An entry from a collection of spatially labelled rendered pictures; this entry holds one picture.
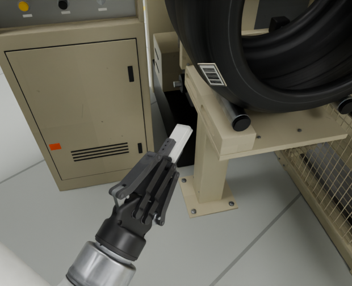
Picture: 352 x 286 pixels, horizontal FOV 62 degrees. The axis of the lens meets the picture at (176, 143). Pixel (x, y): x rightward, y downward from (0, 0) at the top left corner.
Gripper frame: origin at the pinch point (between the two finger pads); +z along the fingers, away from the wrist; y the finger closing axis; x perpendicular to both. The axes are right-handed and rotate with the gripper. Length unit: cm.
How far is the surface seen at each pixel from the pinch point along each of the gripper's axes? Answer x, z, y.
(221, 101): -7.1, 20.2, 14.4
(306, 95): 11.5, 25.1, 15.9
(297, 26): 0, 52, 20
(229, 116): -2.9, 16.4, 14.4
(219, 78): 1.1, 15.5, 0.4
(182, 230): -52, -5, 91
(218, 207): -45, 14, 101
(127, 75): -66, 36, 23
